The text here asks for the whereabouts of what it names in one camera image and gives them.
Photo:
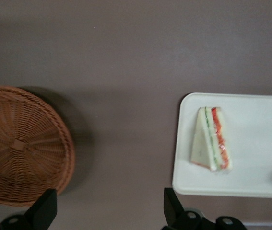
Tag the round brown wicker basket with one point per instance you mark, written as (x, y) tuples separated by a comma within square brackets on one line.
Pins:
[(18, 143)]

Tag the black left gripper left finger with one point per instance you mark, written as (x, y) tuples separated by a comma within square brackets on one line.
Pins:
[(44, 210)]

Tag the triangle sandwich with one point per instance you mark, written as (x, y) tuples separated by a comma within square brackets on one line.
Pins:
[(212, 143)]

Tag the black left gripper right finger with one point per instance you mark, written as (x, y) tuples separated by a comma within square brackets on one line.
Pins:
[(173, 210)]

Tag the beige plastic tray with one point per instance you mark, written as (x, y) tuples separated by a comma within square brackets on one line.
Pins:
[(246, 143)]

